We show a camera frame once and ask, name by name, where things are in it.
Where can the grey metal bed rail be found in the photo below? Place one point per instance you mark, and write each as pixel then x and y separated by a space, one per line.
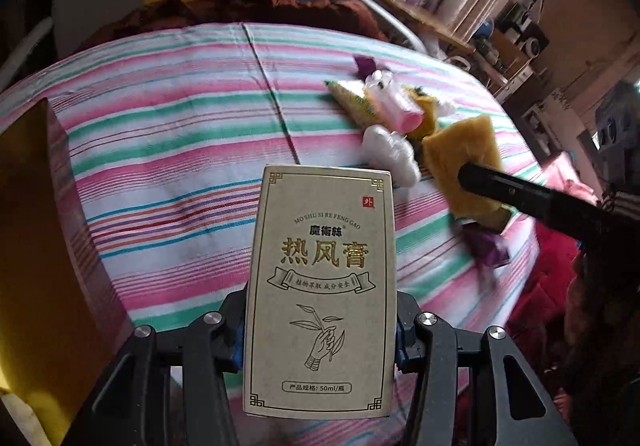
pixel 395 21

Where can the red cloth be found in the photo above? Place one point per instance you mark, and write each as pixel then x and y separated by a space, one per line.
pixel 545 286

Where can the green yellow snack packet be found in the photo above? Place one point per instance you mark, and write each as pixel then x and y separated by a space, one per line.
pixel 350 99

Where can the dark patterned cloth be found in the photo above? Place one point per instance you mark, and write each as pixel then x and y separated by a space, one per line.
pixel 605 326

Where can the striped bedsheet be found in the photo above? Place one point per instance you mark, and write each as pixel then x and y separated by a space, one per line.
pixel 175 151

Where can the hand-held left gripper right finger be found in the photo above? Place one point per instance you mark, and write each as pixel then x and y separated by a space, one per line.
pixel 401 343

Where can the beige carton box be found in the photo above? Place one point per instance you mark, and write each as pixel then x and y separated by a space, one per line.
pixel 320 276

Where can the purple snack packet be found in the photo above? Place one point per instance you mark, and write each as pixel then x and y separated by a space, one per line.
pixel 365 64
pixel 485 246

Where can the yellow sponge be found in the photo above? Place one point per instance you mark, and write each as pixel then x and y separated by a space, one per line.
pixel 465 156

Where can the cluttered wooden shelf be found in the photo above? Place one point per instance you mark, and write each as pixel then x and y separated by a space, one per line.
pixel 510 46

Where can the yellow sock roll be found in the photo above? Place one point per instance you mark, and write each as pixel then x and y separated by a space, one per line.
pixel 431 114

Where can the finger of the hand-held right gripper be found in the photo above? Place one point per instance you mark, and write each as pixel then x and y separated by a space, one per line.
pixel 525 198

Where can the clear bottle pink cap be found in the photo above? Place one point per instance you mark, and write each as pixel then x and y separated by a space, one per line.
pixel 395 106

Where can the white cotton ball pack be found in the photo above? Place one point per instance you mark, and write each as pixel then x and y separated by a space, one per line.
pixel 390 151

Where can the gold tin box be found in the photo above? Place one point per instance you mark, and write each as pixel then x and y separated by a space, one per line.
pixel 40 226

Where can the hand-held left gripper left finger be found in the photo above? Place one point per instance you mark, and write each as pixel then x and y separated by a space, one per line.
pixel 239 346

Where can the brown blanket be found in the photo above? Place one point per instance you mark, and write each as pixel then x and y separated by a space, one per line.
pixel 225 9

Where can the wooden windowsill shelf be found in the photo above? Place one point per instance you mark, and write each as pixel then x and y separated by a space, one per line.
pixel 425 19

